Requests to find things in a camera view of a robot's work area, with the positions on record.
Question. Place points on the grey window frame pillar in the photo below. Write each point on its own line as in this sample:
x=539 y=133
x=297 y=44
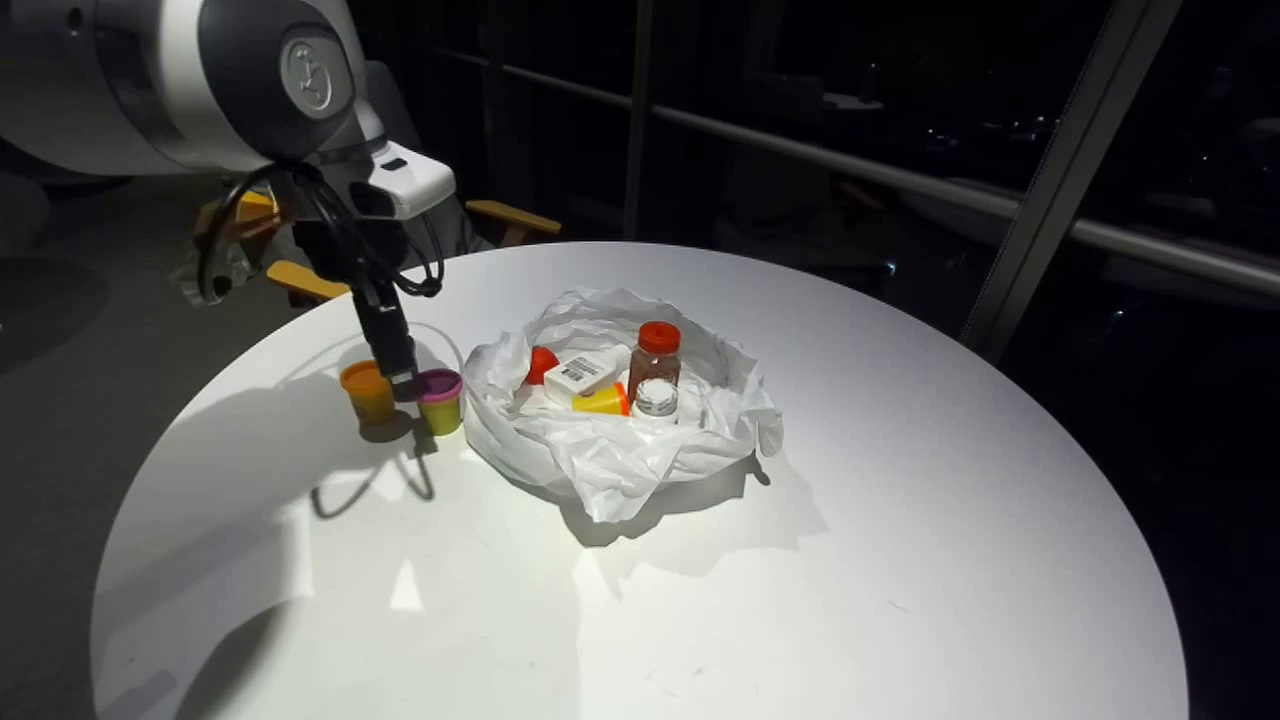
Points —
x=1054 y=186

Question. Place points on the white bottle white cap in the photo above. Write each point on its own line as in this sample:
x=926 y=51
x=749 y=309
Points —
x=581 y=372

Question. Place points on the spice jar with red lid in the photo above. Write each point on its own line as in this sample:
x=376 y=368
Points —
x=656 y=348

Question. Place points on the orange lid play dough tub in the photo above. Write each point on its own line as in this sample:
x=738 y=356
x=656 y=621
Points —
x=602 y=399

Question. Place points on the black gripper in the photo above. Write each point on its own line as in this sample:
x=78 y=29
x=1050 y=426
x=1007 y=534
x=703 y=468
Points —
x=348 y=261

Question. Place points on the magenta lid play dough tub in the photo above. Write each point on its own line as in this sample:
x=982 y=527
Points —
x=441 y=402

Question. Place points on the yellow lid play dough tub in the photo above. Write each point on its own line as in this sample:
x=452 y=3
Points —
x=365 y=399

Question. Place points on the white crumpled plastic bag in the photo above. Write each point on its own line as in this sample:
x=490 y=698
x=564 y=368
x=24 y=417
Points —
x=627 y=453

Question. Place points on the horizontal metal window rail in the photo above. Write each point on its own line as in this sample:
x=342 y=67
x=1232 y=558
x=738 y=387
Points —
x=963 y=198

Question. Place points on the small tub with red lid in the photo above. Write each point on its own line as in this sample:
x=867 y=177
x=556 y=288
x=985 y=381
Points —
x=542 y=363

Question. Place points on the yellow wrist mount plate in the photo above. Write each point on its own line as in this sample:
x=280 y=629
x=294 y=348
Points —
x=242 y=216

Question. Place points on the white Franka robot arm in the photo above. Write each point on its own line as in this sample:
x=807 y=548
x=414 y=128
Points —
x=161 y=82

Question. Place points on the white pill bottle blue label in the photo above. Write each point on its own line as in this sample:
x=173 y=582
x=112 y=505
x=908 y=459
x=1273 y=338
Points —
x=656 y=399

